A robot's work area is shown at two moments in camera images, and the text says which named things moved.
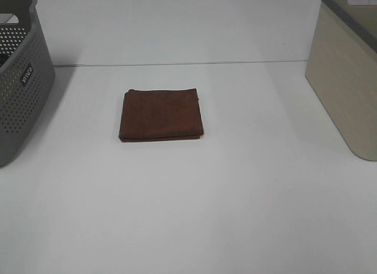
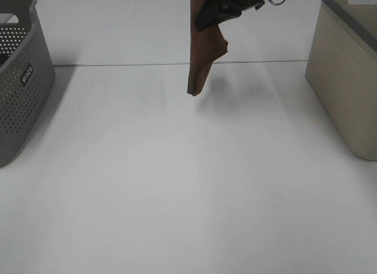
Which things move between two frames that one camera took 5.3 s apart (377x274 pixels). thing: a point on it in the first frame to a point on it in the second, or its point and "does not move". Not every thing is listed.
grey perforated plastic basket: (27, 73) does not move
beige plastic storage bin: (341, 65) does not move
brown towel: (151, 115) to (205, 47)
